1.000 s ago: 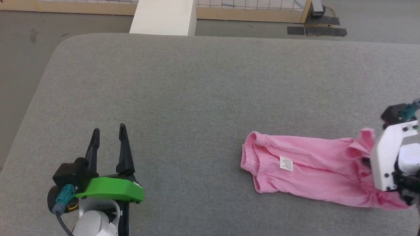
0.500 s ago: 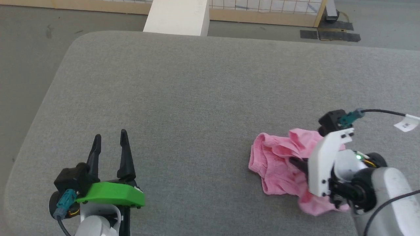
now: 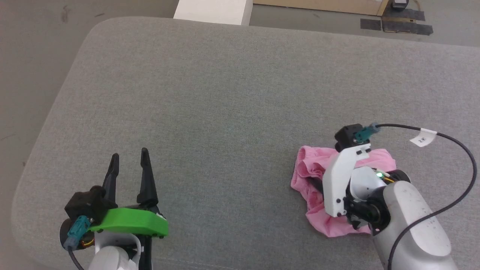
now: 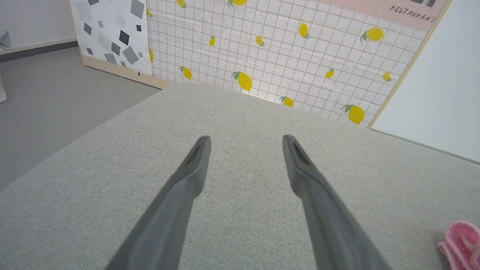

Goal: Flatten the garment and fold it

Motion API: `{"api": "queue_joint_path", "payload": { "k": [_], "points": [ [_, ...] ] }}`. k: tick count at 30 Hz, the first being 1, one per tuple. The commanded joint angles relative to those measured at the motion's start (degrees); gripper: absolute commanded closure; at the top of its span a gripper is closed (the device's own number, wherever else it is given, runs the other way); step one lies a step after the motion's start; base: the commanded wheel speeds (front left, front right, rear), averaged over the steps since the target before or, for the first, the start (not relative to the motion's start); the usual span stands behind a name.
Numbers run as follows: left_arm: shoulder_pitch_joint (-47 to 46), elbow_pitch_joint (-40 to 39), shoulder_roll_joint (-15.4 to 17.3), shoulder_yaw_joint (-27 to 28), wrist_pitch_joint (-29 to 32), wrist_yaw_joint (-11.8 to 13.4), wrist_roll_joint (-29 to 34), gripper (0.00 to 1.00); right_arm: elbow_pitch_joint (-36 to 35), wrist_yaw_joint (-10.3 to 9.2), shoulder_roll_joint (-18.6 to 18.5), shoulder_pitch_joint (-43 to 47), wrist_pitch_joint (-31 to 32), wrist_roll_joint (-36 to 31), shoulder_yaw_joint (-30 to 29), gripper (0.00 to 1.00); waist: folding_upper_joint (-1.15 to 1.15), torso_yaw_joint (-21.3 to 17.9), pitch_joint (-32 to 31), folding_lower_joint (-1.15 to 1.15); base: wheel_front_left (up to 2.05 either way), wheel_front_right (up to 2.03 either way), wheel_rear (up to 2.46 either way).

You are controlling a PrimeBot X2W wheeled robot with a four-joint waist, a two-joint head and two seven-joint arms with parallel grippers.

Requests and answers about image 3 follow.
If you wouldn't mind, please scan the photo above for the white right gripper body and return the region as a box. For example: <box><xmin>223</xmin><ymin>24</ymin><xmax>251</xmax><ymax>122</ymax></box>
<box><xmin>322</xmin><ymin>144</ymin><xmax>387</xmax><ymax>218</ymax></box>

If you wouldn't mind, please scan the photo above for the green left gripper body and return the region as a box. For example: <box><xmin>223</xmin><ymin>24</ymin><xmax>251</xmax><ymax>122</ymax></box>
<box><xmin>89</xmin><ymin>207</ymin><xmax>169</xmax><ymax>270</ymax></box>

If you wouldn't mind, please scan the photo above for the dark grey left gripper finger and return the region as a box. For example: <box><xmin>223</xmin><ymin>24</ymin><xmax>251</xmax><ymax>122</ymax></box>
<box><xmin>102</xmin><ymin>153</ymin><xmax>120</xmax><ymax>209</ymax></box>
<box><xmin>136</xmin><ymin>148</ymin><xmax>159</xmax><ymax>211</ymax></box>

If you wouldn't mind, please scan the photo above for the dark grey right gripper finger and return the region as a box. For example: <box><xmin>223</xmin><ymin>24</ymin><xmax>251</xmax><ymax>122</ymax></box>
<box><xmin>308</xmin><ymin>177</ymin><xmax>324</xmax><ymax>194</ymax></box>

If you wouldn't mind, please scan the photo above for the pink cloth garment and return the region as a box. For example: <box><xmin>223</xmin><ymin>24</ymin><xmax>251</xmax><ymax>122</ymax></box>
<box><xmin>291</xmin><ymin>145</ymin><xmax>397</xmax><ymax>238</ymax></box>

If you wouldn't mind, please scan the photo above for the grey fabric sofa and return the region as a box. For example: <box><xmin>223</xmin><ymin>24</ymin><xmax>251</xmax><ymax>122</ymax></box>
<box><xmin>11</xmin><ymin>16</ymin><xmax>480</xmax><ymax>270</ymax></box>

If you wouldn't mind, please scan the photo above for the small black floor tape patch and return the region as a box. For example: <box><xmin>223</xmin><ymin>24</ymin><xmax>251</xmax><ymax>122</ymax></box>
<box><xmin>360</xmin><ymin>18</ymin><xmax>382</xmax><ymax>31</ymax></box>

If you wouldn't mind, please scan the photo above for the long black floor tape patch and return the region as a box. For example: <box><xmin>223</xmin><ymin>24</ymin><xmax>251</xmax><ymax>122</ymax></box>
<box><xmin>382</xmin><ymin>21</ymin><xmax>434</xmax><ymax>36</ymax></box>

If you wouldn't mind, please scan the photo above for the white rectangular block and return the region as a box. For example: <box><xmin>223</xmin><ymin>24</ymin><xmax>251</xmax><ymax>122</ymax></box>
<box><xmin>174</xmin><ymin>0</ymin><xmax>253</xmax><ymax>26</ymax></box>

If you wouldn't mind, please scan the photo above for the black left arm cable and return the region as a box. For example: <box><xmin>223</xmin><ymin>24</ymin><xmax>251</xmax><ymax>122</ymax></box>
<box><xmin>63</xmin><ymin>215</ymin><xmax>93</xmax><ymax>270</ymax></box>

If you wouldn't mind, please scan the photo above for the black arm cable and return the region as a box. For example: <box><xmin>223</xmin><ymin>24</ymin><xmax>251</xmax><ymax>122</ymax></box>
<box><xmin>63</xmin><ymin>215</ymin><xmax>93</xmax><ymax>270</ymax></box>
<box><xmin>354</xmin><ymin>122</ymin><xmax>477</xmax><ymax>270</ymax></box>

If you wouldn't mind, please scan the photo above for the white cable tag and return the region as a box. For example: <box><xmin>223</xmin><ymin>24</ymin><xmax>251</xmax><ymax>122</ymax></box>
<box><xmin>409</xmin><ymin>128</ymin><xmax>438</xmax><ymax>147</ymax></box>

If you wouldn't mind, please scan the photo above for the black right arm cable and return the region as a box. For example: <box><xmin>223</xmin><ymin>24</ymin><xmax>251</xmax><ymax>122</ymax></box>
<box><xmin>354</xmin><ymin>122</ymin><xmax>477</xmax><ymax>270</ymax></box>

